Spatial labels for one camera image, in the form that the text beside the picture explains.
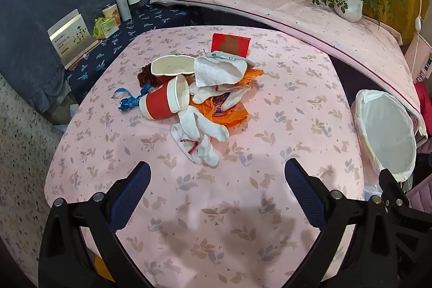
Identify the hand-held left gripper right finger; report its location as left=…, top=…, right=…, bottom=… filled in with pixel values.
left=284, top=158, right=395, bottom=288

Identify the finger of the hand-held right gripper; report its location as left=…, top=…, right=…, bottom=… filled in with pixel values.
left=371, top=169, right=432, bottom=275

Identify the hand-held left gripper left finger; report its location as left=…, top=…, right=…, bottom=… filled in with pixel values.
left=38, top=161, right=151, bottom=288

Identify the trash bin with white bag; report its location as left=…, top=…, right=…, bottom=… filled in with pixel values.
left=351, top=90, right=417, bottom=194

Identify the red paper cup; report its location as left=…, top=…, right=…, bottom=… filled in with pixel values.
left=139, top=75, right=190, bottom=120

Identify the orange plastic bag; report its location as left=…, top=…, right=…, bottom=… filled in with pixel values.
left=189, top=67, right=265, bottom=127

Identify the pink leaf-print tablecloth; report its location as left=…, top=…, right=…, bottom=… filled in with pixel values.
left=44, top=25, right=367, bottom=288

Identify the blue ribbon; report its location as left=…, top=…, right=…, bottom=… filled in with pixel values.
left=114, top=84, right=151, bottom=112

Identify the dark red velvet scrunchie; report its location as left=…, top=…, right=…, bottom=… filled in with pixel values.
left=137, top=63, right=163, bottom=88

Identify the pink and white appliance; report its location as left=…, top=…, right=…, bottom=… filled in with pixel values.
left=405, top=35, right=432, bottom=79

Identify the white card on wooden stand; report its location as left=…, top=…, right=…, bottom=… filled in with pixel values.
left=47, top=9, right=102, bottom=70

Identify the small green box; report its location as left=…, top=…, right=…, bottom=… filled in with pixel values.
left=93, top=17, right=119, bottom=39

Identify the navy floral cloth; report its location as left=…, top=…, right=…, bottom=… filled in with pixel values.
left=66, top=3, right=200, bottom=104

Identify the red envelope with gold print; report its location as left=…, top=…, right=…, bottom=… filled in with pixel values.
left=211, top=33, right=252, bottom=57

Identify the small yellow-print tin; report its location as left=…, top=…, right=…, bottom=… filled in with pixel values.
left=102, top=4, right=121, bottom=26

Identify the tall white bottle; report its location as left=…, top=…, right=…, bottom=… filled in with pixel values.
left=114, top=0, right=132, bottom=22

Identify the pale pink shelf cloth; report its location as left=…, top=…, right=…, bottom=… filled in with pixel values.
left=150, top=0, right=422, bottom=127

